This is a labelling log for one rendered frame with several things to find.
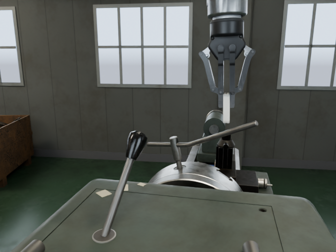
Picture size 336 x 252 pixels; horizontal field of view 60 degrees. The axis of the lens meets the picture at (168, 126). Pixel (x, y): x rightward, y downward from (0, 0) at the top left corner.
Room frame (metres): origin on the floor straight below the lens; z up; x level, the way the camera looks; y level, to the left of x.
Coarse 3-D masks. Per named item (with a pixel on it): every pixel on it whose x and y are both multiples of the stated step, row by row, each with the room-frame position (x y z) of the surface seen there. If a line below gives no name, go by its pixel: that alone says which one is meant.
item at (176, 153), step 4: (172, 136) 0.74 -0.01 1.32; (176, 136) 0.73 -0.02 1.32; (172, 140) 0.72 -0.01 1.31; (176, 140) 0.72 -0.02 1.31; (172, 144) 0.72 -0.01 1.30; (172, 148) 0.72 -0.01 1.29; (176, 148) 0.72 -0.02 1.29; (172, 152) 0.72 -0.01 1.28; (176, 152) 0.72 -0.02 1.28; (180, 152) 0.73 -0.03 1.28; (176, 156) 0.72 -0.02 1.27; (180, 156) 0.72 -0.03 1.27; (176, 160) 0.72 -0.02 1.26; (180, 160) 0.73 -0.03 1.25; (176, 164) 0.73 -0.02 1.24; (180, 164) 0.72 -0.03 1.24; (176, 168) 0.73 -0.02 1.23; (180, 168) 0.72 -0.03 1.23
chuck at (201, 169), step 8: (168, 168) 0.75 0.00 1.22; (184, 168) 0.71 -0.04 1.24; (192, 168) 0.71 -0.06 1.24; (200, 168) 0.71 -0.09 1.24; (208, 168) 0.72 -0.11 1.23; (216, 168) 0.74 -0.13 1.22; (160, 176) 0.71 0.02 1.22; (208, 176) 0.67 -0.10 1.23; (216, 176) 0.69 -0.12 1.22; (224, 176) 0.72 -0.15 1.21; (224, 184) 0.67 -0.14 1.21; (232, 184) 0.70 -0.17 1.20
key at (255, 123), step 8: (232, 128) 0.62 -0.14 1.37; (240, 128) 0.60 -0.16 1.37; (248, 128) 0.60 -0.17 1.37; (208, 136) 0.66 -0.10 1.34; (216, 136) 0.64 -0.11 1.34; (152, 144) 0.77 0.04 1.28; (160, 144) 0.75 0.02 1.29; (168, 144) 0.74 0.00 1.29; (176, 144) 0.72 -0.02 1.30; (184, 144) 0.70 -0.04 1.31; (192, 144) 0.69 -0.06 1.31
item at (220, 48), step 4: (220, 48) 0.68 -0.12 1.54; (220, 52) 0.68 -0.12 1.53; (220, 56) 0.68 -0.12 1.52; (220, 60) 0.68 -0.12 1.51; (220, 64) 0.68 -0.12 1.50; (220, 68) 0.68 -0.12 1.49; (220, 72) 0.68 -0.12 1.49; (220, 76) 0.68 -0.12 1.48; (220, 80) 0.68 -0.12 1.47; (220, 84) 0.68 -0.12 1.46; (220, 88) 0.68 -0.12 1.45; (220, 92) 0.68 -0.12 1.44
